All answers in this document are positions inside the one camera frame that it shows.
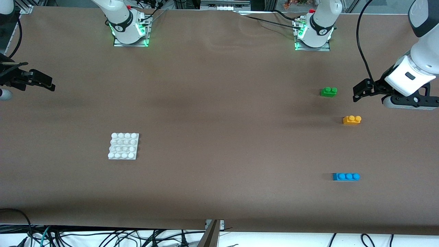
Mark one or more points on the dark metal bar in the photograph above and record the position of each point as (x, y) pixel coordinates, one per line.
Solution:
(209, 238)

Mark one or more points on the white power strip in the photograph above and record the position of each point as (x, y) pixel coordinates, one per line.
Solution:
(223, 5)

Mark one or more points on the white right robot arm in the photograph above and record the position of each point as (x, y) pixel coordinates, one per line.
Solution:
(120, 20)

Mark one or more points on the white studded base plate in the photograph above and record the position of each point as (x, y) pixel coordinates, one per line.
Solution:
(123, 146)

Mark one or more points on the brown table cover sheet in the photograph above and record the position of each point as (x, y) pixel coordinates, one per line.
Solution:
(205, 171)

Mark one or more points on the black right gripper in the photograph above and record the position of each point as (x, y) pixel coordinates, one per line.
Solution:
(10, 77)

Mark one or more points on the silver metal bracket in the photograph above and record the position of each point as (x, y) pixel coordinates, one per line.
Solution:
(221, 224)

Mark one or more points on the blue three-stud block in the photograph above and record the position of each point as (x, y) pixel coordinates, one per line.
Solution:
(345, 177)

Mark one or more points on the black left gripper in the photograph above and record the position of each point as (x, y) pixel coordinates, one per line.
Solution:
(379, 84)

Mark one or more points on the yellow two-stud block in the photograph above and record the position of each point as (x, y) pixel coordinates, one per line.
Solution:
(351, 120)

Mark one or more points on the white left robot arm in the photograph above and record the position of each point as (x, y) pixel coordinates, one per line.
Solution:
(322, 20)

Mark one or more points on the green two-stud block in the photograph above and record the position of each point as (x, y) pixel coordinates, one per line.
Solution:
(328, 92)

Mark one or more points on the aluminium frame profile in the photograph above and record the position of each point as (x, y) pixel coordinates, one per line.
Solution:
(26, 8)

